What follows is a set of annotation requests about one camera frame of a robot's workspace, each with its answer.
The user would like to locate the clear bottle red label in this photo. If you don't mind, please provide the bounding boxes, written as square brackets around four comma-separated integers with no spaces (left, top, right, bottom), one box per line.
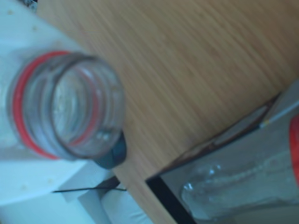
[0,50,126,162]
[178,116,299,222]

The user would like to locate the grey cardboard box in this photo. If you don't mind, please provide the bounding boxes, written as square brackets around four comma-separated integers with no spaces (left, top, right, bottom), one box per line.
[146,79,299,224]

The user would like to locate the dark round object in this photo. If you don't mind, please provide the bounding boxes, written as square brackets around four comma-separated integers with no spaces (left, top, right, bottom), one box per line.
[93,133,128,169]

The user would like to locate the white cloth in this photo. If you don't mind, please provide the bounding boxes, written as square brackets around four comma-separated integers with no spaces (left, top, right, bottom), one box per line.
[101,190,151,224]

